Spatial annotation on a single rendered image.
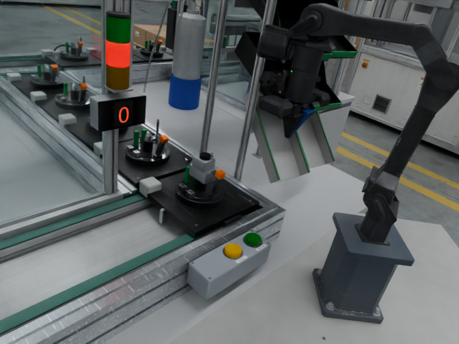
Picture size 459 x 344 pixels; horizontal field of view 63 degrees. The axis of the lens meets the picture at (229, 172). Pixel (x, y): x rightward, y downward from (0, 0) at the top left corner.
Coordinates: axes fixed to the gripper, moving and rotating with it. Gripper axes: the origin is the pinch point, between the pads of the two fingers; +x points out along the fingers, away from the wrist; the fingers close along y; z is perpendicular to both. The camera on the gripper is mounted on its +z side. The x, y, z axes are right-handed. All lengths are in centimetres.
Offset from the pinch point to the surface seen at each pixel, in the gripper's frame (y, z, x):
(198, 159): 7.1, 20.2, 17.0
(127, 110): 23.0, 29.0, 4.4
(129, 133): 1, 62, 28
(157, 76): -65, 137, 36
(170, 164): 2.2, 37.2, 28.4
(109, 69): 26.4, 31.0, -4.7
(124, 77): 23.8, 29.2, -3.4
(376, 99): -398, 135, 93
